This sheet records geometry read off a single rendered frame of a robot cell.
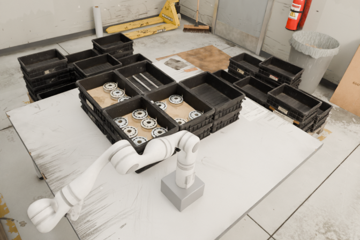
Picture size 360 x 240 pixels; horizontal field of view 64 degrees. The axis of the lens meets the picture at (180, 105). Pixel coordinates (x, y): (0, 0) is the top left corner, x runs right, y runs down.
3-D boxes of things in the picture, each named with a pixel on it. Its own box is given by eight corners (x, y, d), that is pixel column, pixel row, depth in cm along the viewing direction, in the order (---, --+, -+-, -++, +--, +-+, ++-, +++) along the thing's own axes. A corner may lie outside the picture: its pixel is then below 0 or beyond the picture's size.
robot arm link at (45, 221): (39, 239, 89) (77, 209, 92) (23, 216, 90) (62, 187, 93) (46, 233, 96) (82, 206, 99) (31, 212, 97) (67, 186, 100)
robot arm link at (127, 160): (130, 164, 93) (173, 150, 115) (114, 142, 97) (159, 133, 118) (116, 181, 97) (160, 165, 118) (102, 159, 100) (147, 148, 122)
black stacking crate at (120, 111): (178, 141, 176) (179, 127, 169) (136, 163, 160) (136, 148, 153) (142, 109, 199) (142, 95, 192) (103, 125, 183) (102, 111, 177)
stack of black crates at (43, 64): (63, 82, 337) (55, 47, 311) (74, 95, 320) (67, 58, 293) (27, 94, 315) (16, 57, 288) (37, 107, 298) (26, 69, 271)
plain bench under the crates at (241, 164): (293, 202, 241) (323, 143, 200) (133, 364, 153) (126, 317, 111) (172, 109, 334) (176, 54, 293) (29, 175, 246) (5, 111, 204)
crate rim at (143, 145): (179, 129, 170) (180, 127, 168) (136, 151, 154) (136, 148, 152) (142, 97, 194) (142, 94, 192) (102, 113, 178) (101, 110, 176)
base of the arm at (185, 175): (195, 180, 153) (199, 158, 143) (184, 190, 148) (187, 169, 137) (182, 171, 158) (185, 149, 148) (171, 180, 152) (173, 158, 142)
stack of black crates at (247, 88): (272, 118, 309) (281, 91, 289) (255, 128, 293) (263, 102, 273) (244, 100, 333) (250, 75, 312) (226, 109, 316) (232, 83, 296)
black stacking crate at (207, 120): (213, 123, 192) (215, 110, 185) (178, 141, 176) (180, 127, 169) (176, 95, 215) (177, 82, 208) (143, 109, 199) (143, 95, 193)
